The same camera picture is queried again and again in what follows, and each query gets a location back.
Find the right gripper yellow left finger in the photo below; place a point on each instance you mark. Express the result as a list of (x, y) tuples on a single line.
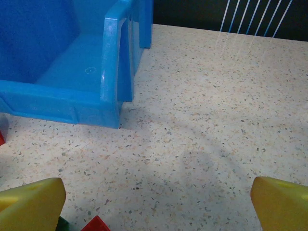
[(31, 207)]

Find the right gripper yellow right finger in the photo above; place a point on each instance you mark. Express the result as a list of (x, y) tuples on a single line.
[(284, 207)]

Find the green lego brick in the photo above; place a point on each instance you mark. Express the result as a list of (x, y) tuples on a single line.
[(63, 225)]

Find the blue plastic bin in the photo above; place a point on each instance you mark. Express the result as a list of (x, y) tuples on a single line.
[(60, 60)]

